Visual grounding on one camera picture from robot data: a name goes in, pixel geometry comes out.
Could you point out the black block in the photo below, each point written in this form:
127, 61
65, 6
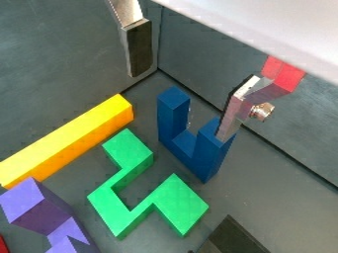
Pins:
230, 238

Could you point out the yellow long block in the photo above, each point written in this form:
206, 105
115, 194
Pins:
43, 158

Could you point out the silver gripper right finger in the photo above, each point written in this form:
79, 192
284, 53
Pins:
248, 101

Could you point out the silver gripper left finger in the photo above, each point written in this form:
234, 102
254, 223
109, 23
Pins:
135, 34

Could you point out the blue U-shaped block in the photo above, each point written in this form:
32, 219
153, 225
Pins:
200, 151

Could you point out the purple U-shaped block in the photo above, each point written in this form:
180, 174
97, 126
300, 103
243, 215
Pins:
35, 208

